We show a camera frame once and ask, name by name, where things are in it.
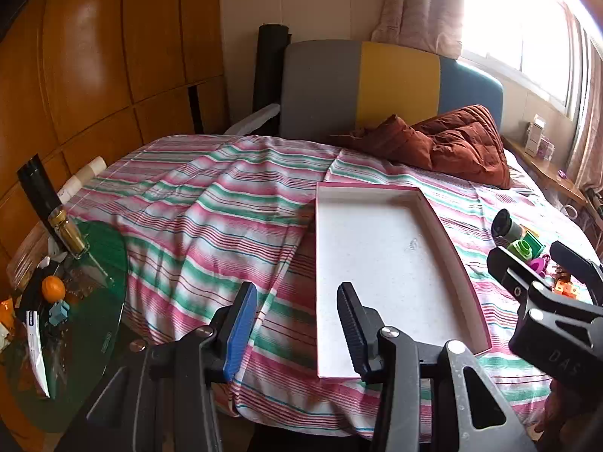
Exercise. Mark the orange cube toy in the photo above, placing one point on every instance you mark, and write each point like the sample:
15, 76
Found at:
565, 288

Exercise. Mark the small purple box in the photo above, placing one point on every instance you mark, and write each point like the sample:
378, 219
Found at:
547, 148

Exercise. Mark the small blue block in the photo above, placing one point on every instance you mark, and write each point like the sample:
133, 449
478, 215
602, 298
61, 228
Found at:
60, 313

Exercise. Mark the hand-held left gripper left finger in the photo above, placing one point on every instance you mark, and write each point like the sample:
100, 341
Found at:
242, 334

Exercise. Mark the brown quilt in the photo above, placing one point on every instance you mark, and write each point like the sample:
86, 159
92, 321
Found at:
452, 146

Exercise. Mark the striped bedsheet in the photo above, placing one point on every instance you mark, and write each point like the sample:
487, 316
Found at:
188, 226

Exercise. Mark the grey yellow blue headboard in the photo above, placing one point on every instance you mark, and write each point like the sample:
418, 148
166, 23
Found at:
377, 84

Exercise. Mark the round green glass table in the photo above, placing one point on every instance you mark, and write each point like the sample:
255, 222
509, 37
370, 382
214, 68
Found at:
89, 292

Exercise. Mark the wooden desk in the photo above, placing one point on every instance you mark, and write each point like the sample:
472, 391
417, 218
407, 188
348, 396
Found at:
546, 174

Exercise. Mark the pale pink pillow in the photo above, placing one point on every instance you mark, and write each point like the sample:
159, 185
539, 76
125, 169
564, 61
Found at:
518, 169

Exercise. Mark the white paper leaflet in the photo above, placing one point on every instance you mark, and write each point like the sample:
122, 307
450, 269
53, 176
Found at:
35, 353

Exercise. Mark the purple plastic toy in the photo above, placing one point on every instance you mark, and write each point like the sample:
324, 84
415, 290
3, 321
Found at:
539, 263

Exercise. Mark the pink-edged white box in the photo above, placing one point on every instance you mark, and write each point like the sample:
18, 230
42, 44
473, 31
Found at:
386, 263

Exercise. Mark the wooden wardrobe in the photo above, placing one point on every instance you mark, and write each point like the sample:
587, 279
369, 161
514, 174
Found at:
94, 56

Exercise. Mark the white carton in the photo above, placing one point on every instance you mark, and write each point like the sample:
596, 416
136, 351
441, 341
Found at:
534, 139

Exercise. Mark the light green plastic toy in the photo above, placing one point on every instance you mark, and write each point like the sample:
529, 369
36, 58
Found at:
520, 248

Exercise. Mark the glass jar with gold contents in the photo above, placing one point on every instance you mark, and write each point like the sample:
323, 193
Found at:
70, 233

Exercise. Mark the beige patterned curtain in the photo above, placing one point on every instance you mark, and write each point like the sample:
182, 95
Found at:
589, 127
419, 0

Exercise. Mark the window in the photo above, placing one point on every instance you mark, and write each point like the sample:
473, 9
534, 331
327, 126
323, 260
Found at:
518, 23

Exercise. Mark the white bed side rail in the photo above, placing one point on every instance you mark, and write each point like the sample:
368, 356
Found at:
254, 120

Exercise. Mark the black rolled mat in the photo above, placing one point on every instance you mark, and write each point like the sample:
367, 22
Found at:
268, 70

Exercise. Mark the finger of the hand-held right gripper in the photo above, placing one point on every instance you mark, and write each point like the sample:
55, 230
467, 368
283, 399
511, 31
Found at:
577, 263
511, 268

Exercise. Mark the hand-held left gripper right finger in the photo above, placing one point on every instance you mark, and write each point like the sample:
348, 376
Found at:
351, 325

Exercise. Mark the green plastic spool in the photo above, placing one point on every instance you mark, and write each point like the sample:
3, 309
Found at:
537, 241

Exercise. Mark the orange fruit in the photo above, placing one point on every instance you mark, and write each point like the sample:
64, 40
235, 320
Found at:
52, 288

